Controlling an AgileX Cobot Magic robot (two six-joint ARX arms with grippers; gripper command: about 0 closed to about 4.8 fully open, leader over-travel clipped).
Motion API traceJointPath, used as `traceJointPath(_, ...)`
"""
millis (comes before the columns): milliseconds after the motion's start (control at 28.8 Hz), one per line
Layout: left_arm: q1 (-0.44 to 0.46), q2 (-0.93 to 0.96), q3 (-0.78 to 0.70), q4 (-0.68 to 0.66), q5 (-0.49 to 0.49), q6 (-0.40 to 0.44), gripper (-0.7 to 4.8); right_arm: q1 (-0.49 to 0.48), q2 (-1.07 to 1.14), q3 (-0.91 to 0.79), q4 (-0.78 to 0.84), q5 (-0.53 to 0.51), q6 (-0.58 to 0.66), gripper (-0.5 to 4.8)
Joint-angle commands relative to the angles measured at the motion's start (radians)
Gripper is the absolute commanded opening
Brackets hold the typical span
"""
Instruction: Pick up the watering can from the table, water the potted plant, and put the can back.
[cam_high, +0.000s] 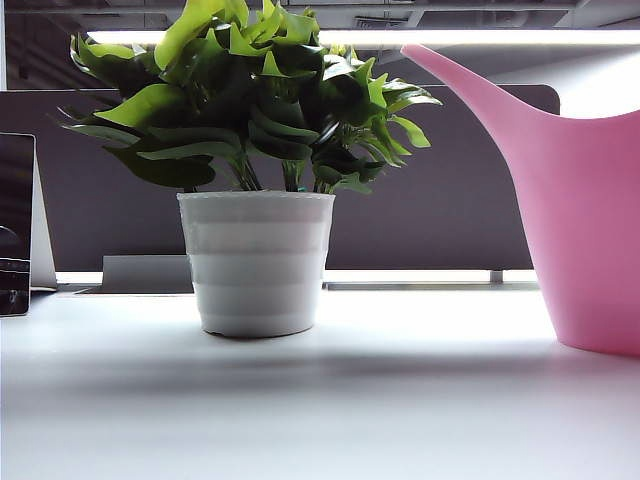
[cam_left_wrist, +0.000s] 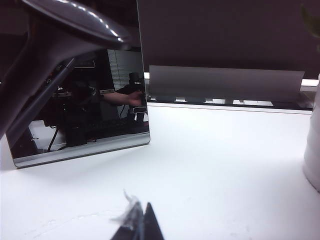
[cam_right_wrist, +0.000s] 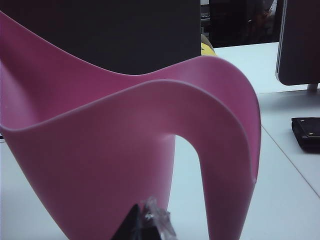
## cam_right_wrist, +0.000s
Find small black box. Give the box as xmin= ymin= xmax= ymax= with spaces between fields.
xmin=291 ymin=116 xmax=320 ymax=154

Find dark desk partition panel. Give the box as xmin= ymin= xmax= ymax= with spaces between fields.
xmin=0 ymin=0 xmax=202 ymax=76

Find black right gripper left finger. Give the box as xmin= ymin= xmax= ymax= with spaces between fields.
xmin=113 ymin=203 xmax=145 ymax=240

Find yellow round object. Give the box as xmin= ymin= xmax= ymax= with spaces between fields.
xmin=201 ymin=34 xmax=216 ymax=55

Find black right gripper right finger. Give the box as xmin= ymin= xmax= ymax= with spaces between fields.
xmin=144 ymin=217 xmax=162 ymax=240

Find pink plastic watering can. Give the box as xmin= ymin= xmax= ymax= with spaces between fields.
xmin=0 ymin=11 xmax=262 ymax=240

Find dark panel with silver edge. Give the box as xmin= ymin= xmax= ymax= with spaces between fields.
xmin=276 ymin=0 xmax=320 ymax=94

